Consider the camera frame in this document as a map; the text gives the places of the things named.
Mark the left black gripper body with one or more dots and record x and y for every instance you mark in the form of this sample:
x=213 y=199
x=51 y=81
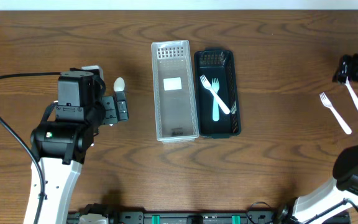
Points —
x=114 y=109

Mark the white plastic spoon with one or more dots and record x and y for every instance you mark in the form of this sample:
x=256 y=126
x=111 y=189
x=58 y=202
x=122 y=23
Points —
x=352 y=93
x=119 y=84

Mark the white plastic fork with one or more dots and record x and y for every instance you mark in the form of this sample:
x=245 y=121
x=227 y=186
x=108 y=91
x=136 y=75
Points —
x=206 y=84
x=327 y=103
x=215 y=87

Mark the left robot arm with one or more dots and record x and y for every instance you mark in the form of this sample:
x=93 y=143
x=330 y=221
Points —
x=65 y=133

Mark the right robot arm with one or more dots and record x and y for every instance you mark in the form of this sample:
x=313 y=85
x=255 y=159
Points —
x=329 y=202

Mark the white label sticker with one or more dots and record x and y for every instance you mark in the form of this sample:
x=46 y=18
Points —
x=172 y=84

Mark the white perforated plastic basket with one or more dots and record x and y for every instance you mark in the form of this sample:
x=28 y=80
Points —
x=175 y=111

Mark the black perforated plastic basket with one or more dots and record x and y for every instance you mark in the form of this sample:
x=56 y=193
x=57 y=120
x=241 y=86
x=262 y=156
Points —
x=218 y=64

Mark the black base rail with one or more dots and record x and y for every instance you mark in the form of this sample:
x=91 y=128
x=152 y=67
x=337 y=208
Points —
x=97 y=213

